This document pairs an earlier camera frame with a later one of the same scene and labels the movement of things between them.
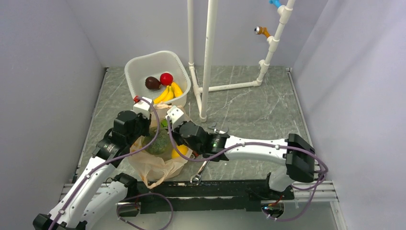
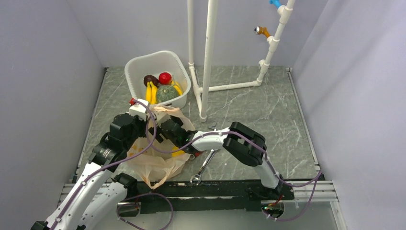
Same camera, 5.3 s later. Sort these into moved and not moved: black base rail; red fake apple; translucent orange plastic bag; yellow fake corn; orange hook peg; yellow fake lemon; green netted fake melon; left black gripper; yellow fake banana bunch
Moved: green netted fake melon; yellow fake banana bunch; translucent orange plastic bag
Not moved: black base rail; red fake apple; left black gripper; orange hook peg; yellow fake lemon; yellow fake corn
